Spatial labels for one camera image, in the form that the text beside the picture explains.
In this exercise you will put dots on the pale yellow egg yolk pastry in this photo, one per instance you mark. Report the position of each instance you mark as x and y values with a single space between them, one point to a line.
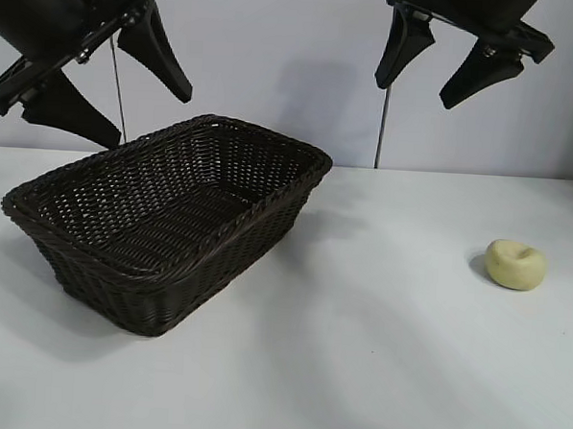
514 265

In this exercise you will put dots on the thin metal rod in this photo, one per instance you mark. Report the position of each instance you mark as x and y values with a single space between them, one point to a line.
119 85
382 128

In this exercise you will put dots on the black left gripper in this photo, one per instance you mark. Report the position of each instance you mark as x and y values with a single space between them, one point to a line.
42 14

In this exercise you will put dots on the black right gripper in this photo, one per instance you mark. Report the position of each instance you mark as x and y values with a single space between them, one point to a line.
465 12

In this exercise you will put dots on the dark brown woven basket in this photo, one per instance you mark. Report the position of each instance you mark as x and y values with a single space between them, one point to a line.
166 304

